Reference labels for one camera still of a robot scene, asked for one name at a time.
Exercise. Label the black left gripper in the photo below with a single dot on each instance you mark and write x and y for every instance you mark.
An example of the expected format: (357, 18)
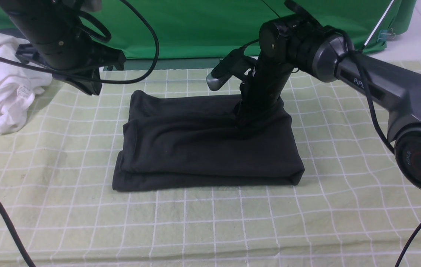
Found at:
(67, 50)

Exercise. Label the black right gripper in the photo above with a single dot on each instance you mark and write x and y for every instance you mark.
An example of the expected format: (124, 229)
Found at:
(261, 92)

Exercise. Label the dark gray long-sleeve shirt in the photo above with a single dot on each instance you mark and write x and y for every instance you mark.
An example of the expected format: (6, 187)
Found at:
(190, 142)

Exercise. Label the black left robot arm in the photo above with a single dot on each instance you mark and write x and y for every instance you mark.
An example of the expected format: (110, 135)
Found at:
(71, 13)

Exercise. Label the gray black right robot arm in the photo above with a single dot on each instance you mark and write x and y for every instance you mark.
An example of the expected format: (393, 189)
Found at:
(327, 54)

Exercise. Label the crumpled white shirt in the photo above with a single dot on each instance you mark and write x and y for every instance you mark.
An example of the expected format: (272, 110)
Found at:
(18, 89)

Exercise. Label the green backdrop cloth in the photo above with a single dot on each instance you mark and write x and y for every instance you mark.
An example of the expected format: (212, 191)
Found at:
(212, 28)

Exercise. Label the light green checkered tablecloth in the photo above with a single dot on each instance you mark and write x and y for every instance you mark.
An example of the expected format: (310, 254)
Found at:
(352, 207)

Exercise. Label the blue binder clip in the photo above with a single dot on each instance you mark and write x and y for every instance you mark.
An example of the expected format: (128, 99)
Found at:
(385, 35)

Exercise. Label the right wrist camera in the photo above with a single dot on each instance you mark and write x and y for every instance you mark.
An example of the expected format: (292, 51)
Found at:
(234, 64)

